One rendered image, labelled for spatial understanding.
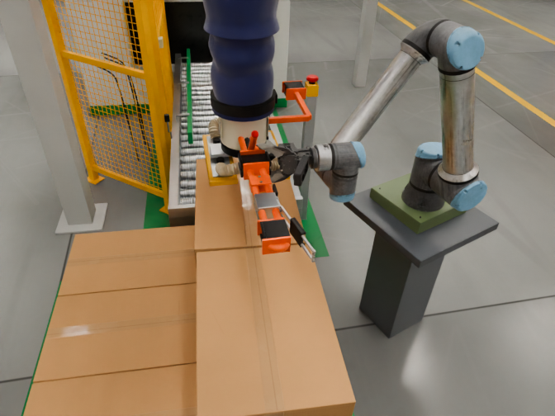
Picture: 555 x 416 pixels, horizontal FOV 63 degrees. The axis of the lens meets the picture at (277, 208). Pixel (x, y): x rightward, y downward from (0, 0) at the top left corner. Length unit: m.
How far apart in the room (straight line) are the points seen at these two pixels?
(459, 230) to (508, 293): 1.01
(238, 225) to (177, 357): 0.54
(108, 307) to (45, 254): 1.27
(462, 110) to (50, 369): 1.71
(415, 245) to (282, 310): 0.80
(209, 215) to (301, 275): 0.45
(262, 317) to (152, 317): 0.68
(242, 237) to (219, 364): 0.52
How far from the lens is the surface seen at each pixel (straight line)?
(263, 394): 1.25
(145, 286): 2.06
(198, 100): 3.65
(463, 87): 1.63
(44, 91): 2.88
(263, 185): 1.37
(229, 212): 1.74
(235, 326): 1.36
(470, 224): 2.21
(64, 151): 3.04
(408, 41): 1.66
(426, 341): 2.65
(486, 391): 2.59
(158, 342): 1.86
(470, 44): 1.56
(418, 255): 1.96
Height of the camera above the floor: 2.03
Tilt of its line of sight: 38 degrees down
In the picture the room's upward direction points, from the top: 2 degrees clockwise
